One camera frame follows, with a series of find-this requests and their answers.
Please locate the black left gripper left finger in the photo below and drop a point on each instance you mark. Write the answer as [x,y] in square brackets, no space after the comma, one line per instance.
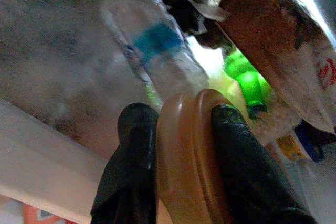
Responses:
[131,169]

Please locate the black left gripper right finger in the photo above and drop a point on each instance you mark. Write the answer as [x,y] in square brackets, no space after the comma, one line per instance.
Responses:
[249,176]

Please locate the translucent white plastic bag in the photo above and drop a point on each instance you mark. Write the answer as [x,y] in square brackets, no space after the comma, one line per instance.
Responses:
[52,64]

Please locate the white fridge shelf edge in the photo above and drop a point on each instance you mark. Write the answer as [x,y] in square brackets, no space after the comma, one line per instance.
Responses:
[39,161]

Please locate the blue and yellow packet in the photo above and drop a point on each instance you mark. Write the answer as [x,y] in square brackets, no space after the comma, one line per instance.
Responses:
[304,142]

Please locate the green plastic bottle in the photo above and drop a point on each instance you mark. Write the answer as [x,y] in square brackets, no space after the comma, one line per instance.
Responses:
[249,79]

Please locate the clear bottle with blue label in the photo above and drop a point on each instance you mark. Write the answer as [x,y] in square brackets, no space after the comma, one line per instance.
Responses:
[162,43]

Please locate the brown printed snack packet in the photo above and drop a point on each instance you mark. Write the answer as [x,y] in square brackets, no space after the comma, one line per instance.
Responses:
[262,24]

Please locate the dark crumpled packet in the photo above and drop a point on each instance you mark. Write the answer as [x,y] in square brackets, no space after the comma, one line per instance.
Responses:
[186,16]

